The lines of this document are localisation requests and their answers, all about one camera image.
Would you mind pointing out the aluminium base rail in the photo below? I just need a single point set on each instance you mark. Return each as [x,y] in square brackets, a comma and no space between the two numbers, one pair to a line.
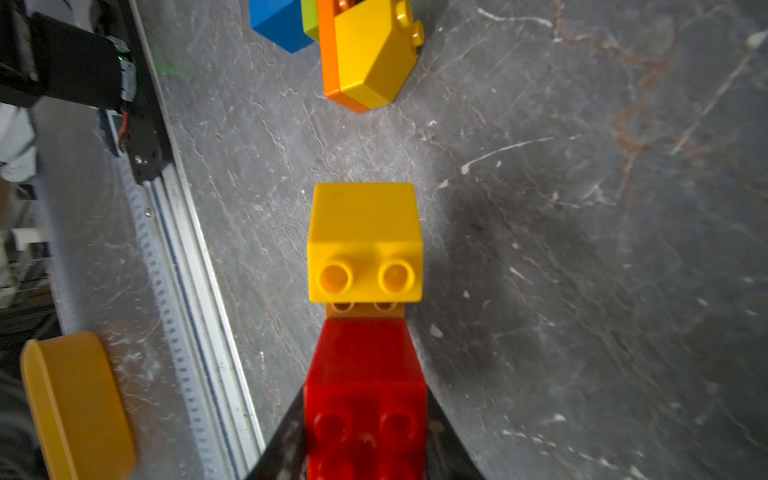
[206,360]

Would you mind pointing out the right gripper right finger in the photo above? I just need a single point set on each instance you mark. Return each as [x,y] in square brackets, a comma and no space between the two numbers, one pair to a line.
[446,457]

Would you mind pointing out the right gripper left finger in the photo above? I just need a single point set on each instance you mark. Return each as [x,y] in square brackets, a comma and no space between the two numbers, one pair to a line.
[285,455]

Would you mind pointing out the brown lego plate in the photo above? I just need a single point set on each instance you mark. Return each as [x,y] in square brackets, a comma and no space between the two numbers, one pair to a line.
[364,310]

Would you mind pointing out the blue lego block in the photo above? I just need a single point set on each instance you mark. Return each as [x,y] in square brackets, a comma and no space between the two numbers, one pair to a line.
[279,21]

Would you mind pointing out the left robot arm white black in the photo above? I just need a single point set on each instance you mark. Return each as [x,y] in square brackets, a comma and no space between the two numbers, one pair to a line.
[45,57]

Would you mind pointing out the red lego brick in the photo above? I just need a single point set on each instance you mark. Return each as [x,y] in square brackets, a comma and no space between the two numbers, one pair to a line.
[365,402]

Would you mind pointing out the yellow lego brick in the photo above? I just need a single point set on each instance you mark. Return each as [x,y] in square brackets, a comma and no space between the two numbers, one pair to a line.
[377,47]
[365,244]

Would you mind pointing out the lime green lego plate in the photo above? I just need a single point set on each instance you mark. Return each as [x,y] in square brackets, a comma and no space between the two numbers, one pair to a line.
[310,22]

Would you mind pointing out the orange 2x4 lego plate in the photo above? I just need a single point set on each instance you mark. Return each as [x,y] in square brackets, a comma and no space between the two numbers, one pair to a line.
[327,11]

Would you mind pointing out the yellow round container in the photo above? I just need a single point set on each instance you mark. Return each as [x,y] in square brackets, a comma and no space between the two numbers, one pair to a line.
[76,408]

